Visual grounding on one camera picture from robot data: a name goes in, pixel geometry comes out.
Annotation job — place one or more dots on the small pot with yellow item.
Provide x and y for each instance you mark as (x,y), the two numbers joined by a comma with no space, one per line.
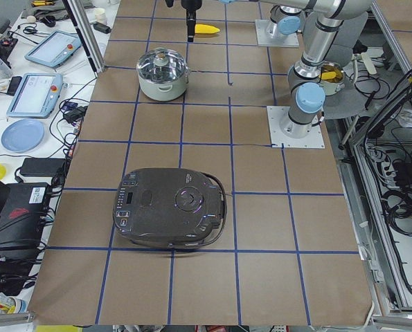
(332,78)

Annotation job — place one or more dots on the yellow toy corn cob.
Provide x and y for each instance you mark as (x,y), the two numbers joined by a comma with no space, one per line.
(205,29)

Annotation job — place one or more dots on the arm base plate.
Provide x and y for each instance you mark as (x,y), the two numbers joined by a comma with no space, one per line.
(284,133)
(281,34)

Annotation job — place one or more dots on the glass pot lid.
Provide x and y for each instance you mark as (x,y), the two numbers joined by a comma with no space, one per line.
(161,65)

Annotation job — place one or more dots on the white cup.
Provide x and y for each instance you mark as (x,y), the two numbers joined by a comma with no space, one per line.
(100,15)

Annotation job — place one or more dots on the black computer box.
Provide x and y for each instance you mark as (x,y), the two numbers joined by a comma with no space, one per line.
(22,217)

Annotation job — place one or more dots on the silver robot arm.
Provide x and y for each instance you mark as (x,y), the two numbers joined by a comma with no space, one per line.
(307,95)
(279,12)

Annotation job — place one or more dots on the pale green steel pot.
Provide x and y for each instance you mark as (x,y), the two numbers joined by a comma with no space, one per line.
(165,91)

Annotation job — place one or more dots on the black power adapter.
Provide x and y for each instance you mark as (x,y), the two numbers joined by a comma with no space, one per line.
(41,167)

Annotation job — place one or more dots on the light blue plate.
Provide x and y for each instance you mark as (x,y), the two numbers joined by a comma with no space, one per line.
(22,135)

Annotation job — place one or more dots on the aluminium frame post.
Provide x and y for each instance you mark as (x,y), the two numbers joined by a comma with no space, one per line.
(84,30)

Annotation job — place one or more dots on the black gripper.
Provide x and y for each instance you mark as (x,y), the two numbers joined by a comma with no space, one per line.
(190,5)

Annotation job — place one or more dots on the blue teach pendant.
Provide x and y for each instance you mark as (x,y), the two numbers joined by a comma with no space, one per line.
(36,95)
(55,49)

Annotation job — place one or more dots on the dark brown rice cooker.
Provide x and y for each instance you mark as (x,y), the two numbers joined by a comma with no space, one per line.
(173,208)

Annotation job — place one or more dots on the black smartphone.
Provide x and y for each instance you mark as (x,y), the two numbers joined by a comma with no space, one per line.
(13,85)

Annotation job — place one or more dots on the blue teach pendant lower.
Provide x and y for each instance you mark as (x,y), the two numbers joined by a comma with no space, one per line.
(36,95)

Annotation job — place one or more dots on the blue teach pendant upper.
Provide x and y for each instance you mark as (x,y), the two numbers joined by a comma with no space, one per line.
(55,49)

